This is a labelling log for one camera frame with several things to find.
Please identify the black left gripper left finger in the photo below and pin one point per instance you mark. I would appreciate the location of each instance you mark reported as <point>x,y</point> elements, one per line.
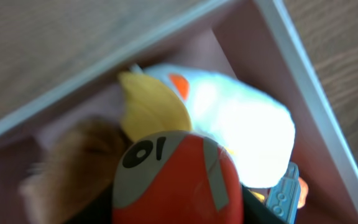
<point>98,211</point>

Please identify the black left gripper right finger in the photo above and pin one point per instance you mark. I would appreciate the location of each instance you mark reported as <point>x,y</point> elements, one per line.
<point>256,212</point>

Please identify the yellow and blue toy truck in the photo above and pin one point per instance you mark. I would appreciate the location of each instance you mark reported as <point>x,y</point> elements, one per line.
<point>282,199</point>

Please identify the brown plush toy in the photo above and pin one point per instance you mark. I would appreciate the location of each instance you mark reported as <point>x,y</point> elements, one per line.
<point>79,166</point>

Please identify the orange toy ball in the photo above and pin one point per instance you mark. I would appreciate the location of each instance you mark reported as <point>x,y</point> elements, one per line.
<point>176,177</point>

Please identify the white plush duck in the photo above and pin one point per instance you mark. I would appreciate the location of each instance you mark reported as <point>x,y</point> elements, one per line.
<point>257,130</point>

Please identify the white box pink inside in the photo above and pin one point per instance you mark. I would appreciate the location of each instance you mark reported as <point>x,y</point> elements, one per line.
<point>57,58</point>

